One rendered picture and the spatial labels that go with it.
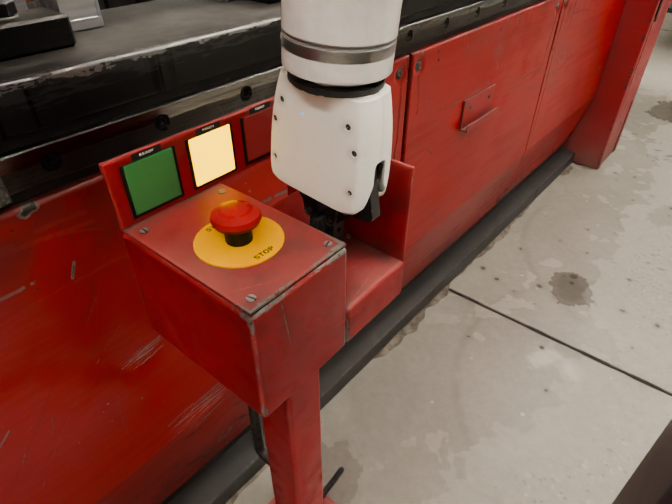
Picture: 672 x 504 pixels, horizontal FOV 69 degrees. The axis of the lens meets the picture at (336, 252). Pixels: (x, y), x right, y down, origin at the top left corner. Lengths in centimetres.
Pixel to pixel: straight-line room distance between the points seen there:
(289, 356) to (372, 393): 87
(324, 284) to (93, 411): 42
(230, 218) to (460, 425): 96
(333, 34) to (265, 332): 21
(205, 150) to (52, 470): 46
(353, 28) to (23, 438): 57
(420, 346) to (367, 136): 105
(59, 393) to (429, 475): 77
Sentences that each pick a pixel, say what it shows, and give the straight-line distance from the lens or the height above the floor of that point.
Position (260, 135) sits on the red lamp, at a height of 81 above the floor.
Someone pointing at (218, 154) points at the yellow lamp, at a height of 81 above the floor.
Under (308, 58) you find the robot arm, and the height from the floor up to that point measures 91.
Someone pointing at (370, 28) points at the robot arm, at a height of 93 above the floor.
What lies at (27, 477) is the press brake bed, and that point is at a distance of 74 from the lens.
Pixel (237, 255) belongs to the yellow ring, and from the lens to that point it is 38.
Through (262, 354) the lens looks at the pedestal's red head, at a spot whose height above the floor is 74.
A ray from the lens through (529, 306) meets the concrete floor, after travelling 157.
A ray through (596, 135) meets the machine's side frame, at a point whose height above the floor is 15.
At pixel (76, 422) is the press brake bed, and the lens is 72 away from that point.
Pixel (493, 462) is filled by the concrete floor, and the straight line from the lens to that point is 121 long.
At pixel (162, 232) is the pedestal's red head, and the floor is 78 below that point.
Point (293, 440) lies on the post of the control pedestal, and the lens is 62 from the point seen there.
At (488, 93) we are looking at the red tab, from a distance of 127.
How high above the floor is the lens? 101
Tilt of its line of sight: 37 degrees down
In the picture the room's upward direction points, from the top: straight up
